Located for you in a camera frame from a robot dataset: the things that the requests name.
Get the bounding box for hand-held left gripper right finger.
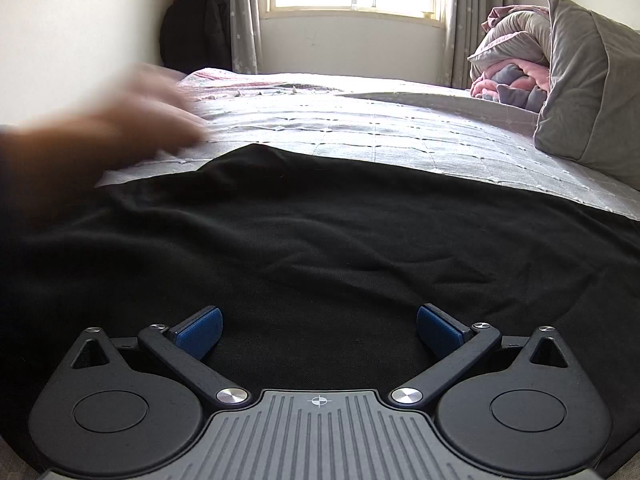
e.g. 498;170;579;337
386;303;571;406

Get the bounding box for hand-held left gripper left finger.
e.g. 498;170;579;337
70;305;252;407

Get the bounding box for black pants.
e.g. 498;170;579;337
0;143;640;479

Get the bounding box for person's right forearm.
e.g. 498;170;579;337
0;110;81;243

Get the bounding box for person's right hand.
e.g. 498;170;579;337
55;62;210;192

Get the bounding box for grey bedspread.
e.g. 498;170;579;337
0;67;640;480

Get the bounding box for pink plush blanket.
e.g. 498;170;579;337
470;60;549;114

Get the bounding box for grey pillow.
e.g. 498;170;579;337
533;0;640;189

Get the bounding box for grey folded quilt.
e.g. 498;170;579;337
467;5;552;81

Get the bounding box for black hanging coat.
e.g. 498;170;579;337
160;0;234;72

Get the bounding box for grey patterned curtain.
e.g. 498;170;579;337
227;0;264;75
442;0;516;90

